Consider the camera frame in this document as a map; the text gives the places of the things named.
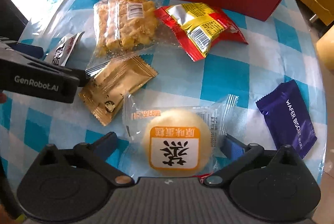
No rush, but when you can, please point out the gold biscuit packet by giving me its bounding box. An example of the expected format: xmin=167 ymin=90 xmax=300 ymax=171
xmin=79 ymin=56 xmax=158 ymax=126

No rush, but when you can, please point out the red yellow snack packet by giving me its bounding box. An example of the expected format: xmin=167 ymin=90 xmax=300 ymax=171
xmin=154 ymin=3 xmax=247 ymax=62

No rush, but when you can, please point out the round steamed cake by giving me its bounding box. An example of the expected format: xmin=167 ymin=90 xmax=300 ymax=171
xmin=119 ymin=93 xmax=238 ymax=179

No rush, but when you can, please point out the person's left hand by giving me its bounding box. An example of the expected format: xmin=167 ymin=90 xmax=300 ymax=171
xmin=0 ymin=92 xmax=7 ymax=104

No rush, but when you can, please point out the purple wafer biscuit packet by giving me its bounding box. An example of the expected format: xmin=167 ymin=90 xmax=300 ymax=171
xmin=256 ymin=80 xmax=317 ymax=158

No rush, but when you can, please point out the blue white checkered tablecloth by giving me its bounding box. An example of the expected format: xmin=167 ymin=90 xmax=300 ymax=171
xmin=1 ymin=0 xmax=327 ymax=189

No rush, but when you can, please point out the yellow trash bin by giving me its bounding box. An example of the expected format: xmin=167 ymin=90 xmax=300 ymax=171
xmin=316 ymin=27 xmax=334 ymax=72

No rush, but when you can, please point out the yellow waffle snack bag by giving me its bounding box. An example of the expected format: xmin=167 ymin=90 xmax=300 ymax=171
xmin=86 ymin=0 xmax=170 ymax=73

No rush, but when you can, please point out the white black chicken snack packet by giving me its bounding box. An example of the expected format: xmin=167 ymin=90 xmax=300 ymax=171
xmin=44 ymin=32 xmax=84 ymax=66

